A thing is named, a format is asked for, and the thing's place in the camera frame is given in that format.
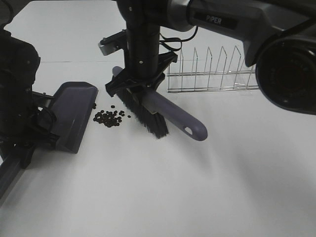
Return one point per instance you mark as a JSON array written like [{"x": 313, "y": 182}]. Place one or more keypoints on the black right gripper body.
[{"x": 143, "y": 63}]

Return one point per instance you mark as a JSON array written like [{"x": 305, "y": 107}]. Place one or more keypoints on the chrome wire dish rack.
[{"x": 217, "y": 71}]

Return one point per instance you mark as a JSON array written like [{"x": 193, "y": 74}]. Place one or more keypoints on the purple plastic dustpan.
[{"x": 73, "y": 106}]

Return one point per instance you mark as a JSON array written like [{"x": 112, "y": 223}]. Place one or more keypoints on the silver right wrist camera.
[{"x": 113, "y": 43}]

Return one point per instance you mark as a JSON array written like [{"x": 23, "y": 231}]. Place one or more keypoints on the pile of coffee beans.
[{"x": 112, "y": 117}]

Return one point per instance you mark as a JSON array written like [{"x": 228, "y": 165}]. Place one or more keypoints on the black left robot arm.
[{"x": 19, "y": 62}]

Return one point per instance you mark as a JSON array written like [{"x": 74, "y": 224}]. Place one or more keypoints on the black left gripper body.
[{"x": 26, "y": 122}]

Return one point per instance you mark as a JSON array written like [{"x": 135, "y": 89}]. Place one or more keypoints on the purple hand brush black bristles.
[{"x": 152, "y": 110}]

